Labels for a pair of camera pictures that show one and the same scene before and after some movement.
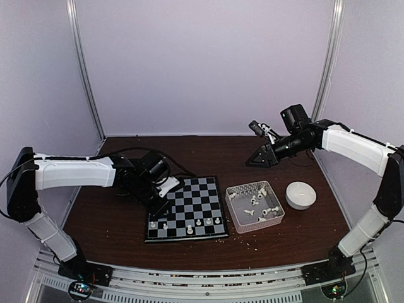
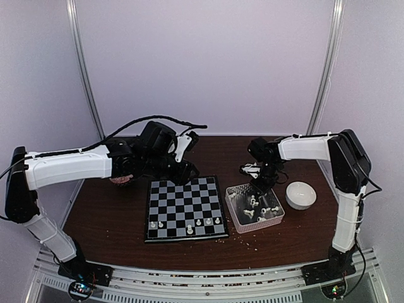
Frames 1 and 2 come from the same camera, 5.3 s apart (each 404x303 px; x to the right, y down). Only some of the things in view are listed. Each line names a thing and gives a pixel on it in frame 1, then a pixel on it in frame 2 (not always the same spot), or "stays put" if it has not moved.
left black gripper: [157, 209] -> [181, 178]
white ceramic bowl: [300, 195] stays put
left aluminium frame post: [72, 10] stays put
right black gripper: [268, 154] -> [262, 187]
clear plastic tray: [253, 206] stays put
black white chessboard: [194, 211] stays put
